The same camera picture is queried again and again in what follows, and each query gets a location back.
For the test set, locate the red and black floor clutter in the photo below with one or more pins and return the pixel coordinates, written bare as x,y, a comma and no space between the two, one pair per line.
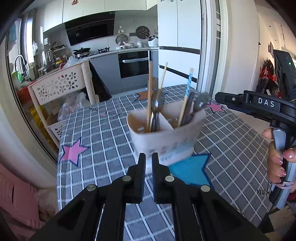
266,78

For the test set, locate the white plastic bag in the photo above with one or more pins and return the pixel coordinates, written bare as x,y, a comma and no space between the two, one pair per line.
70,62

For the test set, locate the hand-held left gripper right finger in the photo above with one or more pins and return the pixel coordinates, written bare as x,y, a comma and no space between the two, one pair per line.
159,178

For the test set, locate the beige flower-cutout basket cart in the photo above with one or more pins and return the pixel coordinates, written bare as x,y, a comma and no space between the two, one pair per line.
57,84

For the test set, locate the yellow oil bottle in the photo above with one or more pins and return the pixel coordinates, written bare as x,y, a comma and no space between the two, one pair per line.
38,120

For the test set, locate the dark metal spoon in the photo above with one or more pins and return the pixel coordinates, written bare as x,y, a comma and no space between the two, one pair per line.
157,99

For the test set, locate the black wok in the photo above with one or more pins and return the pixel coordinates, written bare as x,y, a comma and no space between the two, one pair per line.
81,51

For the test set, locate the red plastic basin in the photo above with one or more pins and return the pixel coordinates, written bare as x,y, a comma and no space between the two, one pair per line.
23,92

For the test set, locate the black bag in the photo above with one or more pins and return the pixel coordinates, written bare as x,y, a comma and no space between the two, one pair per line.
99,83

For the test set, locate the clear plastic bag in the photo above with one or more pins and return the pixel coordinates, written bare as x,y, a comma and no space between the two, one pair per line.
74,105

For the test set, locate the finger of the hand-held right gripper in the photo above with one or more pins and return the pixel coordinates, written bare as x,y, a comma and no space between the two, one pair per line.
229,98

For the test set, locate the white upper kitchen cabinets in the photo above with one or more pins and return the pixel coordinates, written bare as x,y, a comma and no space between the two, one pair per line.
92,8

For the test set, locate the black built-in oven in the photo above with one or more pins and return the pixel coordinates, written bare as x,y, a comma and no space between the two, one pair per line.
133,66

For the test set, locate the person's right hand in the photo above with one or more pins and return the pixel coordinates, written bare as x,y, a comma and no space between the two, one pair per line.
275,166

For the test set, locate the gas stove burner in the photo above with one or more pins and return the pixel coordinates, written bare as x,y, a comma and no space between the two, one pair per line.
103,50

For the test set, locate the white rice cooker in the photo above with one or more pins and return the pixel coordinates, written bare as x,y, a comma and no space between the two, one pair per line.
153,41

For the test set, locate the black range hood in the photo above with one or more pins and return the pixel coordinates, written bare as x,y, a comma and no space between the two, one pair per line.
90,27

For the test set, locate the pink folding stool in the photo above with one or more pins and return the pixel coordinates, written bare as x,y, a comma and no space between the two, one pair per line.
16,197

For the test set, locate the beige plastic utensil holder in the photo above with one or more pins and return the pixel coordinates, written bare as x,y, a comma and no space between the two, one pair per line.
150,143

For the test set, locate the chrome kitchen faucet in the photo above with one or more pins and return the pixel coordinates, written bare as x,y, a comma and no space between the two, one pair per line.
19,58

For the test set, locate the white refrigerator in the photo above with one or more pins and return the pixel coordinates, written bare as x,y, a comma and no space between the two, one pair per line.
178,34

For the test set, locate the round metal steamer rack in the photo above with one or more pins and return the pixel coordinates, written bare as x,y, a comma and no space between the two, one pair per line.
121,39
143,32

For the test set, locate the blue patterned wooden chopstick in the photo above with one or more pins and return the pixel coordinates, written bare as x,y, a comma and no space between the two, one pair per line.
189,81

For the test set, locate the grey checkered star tablecloth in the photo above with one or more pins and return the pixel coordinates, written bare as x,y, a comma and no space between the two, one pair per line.
104,139

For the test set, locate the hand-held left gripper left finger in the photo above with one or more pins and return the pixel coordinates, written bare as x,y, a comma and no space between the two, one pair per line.
138,176

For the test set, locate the plain wooden chopstick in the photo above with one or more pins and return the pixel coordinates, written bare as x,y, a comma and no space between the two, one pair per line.
149,92
163,74

